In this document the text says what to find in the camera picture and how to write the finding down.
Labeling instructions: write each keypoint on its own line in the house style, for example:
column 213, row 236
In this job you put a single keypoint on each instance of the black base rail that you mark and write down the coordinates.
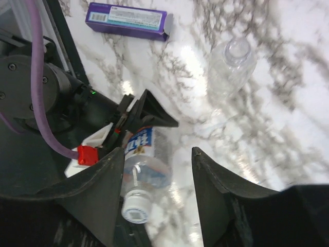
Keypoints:
column 16, row 31

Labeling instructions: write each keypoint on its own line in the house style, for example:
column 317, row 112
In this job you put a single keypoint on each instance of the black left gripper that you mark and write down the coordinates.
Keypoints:
column 133, row 114

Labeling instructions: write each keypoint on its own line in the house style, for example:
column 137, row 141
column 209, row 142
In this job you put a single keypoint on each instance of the clear bottle with blue label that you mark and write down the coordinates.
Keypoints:
column 147, row 162

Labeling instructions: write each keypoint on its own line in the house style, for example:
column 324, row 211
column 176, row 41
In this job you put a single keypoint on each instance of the white cap with QR code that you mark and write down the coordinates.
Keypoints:
column 137, row 206

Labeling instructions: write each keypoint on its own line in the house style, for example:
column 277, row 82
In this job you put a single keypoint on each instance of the purple toothpaste box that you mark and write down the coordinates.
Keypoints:
column 129, row 21

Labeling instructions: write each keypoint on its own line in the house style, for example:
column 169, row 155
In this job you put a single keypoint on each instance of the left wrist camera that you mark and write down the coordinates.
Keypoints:
column 88, row 152

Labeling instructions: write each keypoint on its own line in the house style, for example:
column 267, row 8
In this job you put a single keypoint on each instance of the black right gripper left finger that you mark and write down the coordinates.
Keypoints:
column 78, row 211

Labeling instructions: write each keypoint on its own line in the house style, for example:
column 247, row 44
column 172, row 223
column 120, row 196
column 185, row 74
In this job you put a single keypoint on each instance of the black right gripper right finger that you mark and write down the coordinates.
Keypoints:
column 236, row 212

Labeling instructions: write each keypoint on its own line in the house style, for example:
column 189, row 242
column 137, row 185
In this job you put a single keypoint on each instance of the clear unlabelled plastic bottle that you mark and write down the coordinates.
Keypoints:
column 231, row 65

